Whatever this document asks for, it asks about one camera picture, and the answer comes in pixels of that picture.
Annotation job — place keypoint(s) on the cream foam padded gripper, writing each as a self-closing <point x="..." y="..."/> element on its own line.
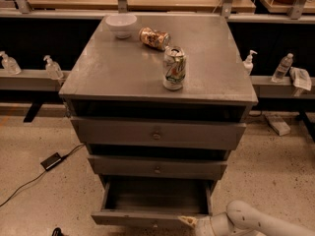
<point x="201" y="224"/>

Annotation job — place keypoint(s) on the grey bottom drawer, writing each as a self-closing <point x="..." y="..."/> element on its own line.
<point x="153" y="202"/>

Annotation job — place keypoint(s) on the grey drawer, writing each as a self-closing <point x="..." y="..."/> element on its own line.
<point x="158" y="133"/>
<point x="157" y="167"/>
<point x="153" y="202"/>

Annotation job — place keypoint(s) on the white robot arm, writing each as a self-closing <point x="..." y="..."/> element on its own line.
<point x="241" y="219"/>

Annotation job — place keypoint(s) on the grey top drawer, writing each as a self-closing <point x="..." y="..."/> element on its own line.
<point x="158" y="133"/>

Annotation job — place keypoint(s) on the grey middle drawer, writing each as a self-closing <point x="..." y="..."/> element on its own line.
<point x="157" y="167"/>

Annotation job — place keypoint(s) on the grey drawer cabinet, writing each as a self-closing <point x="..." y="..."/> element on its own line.
<point x="123" y="78"/>

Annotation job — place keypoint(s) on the small wooden block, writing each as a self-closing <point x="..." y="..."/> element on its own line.
<point x="278" y="124"/>

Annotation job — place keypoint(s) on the black object floor edge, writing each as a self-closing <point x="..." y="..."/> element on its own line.
<point x="57" y="232"/>

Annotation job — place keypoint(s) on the black power adapter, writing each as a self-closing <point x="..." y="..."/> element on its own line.
<point x="51" y="161"/>

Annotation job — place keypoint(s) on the white green soda can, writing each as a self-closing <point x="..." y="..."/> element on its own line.
<point x="174" y="67"/>

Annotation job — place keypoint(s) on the right sanitizer pump bottle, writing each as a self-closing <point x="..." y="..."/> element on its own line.
<point x="248" y="62"/>

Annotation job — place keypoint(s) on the sanitizer pump bottle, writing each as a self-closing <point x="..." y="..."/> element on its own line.
<point x="52" y="68"/>
<point x="248" y="62"/>

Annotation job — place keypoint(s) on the white crumpled packet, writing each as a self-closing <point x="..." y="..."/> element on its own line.
<point x="300" y="78"/>

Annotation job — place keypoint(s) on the clear water bottle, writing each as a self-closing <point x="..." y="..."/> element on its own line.
<point x="282" y="68"/>

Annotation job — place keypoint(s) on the left sanitizer pump bottle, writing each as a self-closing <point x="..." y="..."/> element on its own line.
<point x="52" y="68"/>

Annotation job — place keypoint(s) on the white ceramic bowl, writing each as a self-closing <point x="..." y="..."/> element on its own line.
<point x="121" y="25"/>

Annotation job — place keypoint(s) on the wooden shelf desk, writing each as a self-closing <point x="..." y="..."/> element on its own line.
<point x="85" y="7"/>

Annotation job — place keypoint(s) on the far left sanitizer bottle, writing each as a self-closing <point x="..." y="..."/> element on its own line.
<point x="10" y="64"/>

